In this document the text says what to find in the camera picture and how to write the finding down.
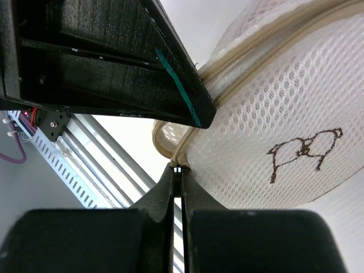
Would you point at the beige round mesh laundry bag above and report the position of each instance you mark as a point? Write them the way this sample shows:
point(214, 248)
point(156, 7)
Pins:
point(286, 78)

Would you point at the white slotted cable duct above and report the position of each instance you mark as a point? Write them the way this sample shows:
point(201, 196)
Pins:
point(59, 159)

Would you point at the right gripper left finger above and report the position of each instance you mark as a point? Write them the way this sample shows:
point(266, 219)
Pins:
point(136, 239)

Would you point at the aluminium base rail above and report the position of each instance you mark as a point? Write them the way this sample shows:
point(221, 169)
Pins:
point(114, 155)

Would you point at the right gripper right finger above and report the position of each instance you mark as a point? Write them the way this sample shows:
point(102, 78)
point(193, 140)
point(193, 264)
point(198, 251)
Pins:
point(218, 239)

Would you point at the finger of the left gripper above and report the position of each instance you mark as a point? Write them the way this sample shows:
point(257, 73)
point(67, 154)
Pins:
point(120, 58)

